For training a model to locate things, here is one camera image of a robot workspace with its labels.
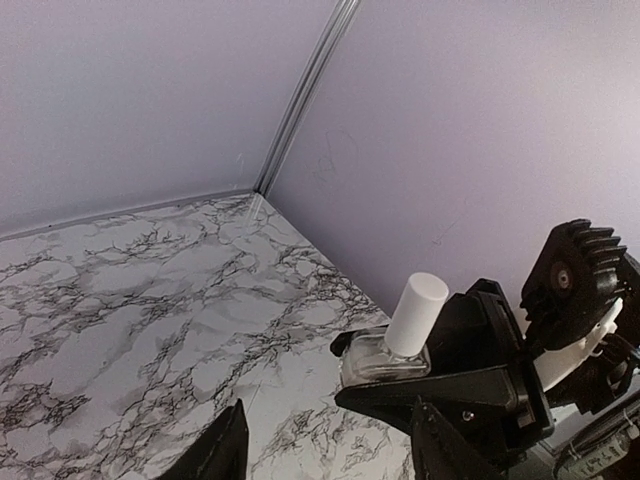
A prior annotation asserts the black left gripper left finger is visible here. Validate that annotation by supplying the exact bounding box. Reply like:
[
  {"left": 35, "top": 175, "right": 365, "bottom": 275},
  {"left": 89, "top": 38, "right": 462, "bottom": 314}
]
[{"left": 169, "top": 400, "right": 249, "bottom": 480}]

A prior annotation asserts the right aluminium frame post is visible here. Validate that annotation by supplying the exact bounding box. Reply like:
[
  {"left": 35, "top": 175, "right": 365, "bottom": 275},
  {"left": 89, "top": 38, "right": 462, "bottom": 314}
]
[{"left": 254, "top": 0, "right": 361, "bottom": 198}]

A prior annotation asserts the clear nail polish bottle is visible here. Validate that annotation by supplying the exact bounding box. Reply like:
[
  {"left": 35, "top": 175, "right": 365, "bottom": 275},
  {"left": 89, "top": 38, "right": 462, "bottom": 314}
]
[{"left": 339, "top": 327, "right": 431, "bottom": 388}]

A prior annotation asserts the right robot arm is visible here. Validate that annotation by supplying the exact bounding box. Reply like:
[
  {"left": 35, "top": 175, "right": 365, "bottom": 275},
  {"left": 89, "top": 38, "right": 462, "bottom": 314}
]
[{"left": 330, "top": 279, "right": 639, "bottom": 479}]

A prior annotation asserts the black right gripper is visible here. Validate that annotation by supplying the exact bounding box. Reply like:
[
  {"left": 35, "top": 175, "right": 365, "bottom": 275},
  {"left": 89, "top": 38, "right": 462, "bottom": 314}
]
[{"left": 330, "top": 279, "right": 555, "bottom": 453}]

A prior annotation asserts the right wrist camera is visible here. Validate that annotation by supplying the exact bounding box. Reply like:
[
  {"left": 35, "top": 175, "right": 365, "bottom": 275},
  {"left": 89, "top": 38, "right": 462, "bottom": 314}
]
[{"left": 518, "top": 218, "right": 640, "bottom": 391}]

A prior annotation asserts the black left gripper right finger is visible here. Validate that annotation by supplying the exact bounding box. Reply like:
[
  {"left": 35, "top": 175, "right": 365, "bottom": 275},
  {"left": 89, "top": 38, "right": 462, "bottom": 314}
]
[{"left": 411, "top": 397, "right": 503, "bottom": 480}]

